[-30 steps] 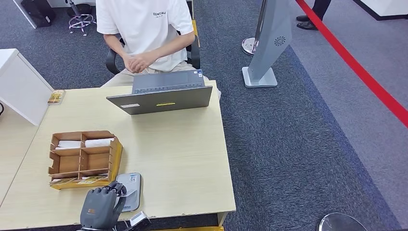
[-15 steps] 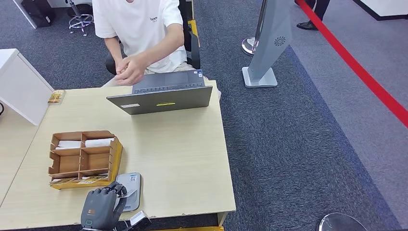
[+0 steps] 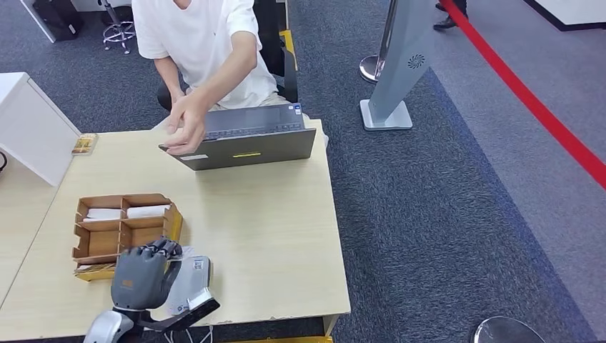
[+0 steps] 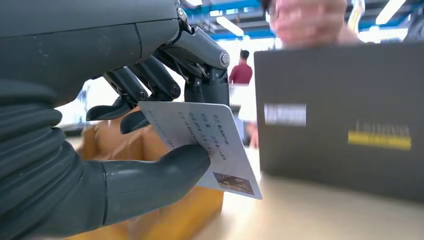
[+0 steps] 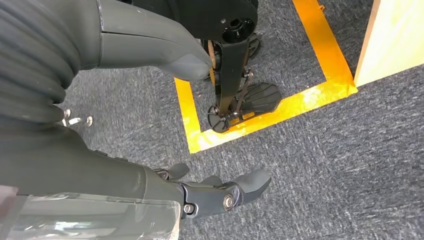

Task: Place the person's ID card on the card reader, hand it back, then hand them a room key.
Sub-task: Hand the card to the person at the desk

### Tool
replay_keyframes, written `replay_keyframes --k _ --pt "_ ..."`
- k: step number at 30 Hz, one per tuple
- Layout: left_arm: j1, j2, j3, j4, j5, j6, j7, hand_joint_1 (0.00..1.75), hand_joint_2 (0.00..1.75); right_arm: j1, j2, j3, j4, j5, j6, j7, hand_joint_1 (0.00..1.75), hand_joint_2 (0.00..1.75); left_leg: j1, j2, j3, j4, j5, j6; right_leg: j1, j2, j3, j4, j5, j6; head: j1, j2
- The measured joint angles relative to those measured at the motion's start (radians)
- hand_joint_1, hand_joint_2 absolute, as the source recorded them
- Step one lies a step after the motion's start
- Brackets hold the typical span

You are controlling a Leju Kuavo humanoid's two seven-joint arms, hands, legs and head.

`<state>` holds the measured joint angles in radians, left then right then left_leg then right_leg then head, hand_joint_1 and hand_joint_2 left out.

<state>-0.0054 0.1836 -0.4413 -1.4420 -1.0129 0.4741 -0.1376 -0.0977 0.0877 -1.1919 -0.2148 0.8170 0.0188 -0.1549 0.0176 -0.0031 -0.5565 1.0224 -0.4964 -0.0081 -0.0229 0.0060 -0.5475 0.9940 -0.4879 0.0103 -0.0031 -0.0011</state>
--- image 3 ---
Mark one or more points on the chrome stanchion base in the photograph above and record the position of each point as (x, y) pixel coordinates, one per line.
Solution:
(506, 331)

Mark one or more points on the yellow frame piece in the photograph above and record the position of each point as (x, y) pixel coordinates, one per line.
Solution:
(288, 40)

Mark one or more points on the wooden card organizer box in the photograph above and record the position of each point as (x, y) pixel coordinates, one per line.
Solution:
(106, 232)

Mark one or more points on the chrome stanchion post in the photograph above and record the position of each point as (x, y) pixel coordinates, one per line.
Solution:
(371, 66)

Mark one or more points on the white platform black base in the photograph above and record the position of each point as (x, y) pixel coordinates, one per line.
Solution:
(577, 12)

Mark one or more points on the person's left hand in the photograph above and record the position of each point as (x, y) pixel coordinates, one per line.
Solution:
(187, 125)

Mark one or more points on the walking person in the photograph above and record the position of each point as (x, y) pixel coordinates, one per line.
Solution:
(445, 22)

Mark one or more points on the wrist camera black bracket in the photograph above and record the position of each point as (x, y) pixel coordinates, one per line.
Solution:
(194, 307)

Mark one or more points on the white panel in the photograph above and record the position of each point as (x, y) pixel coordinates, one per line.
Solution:
(38, 19)

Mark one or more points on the person's right forearm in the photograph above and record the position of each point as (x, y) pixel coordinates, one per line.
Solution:
(169, 78)

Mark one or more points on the printed room key card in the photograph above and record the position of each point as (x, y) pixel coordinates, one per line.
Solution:
(94, 269)

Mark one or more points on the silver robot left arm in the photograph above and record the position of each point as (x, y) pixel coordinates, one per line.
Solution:
(106, 329)

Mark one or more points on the red barrier belt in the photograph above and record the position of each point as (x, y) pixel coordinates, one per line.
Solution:
(535, 103)

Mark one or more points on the white cabinet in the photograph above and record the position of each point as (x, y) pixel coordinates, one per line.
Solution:
(33, 128)

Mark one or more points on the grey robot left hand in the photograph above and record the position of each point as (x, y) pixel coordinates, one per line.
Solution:
(139, 279)

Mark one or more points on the person's left forearm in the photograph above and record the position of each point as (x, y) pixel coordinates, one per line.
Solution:
(229, 71)

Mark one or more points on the black office chair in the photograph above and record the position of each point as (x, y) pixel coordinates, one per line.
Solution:
(289, 71)

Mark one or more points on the grey card reader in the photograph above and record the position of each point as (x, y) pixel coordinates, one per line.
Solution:
(196, 274)

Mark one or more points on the chrome stool base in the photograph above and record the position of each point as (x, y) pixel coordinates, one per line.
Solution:
(118, 29)

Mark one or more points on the grey kiosk stand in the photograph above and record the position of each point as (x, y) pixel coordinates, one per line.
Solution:
(402, 61)

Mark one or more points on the black bag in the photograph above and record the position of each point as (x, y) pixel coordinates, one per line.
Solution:
(59, 16)

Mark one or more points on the grey laptop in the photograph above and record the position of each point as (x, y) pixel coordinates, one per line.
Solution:
(255, 151)

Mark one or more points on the white card stack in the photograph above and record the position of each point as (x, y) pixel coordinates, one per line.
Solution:
(103, 214)
(147, 211)

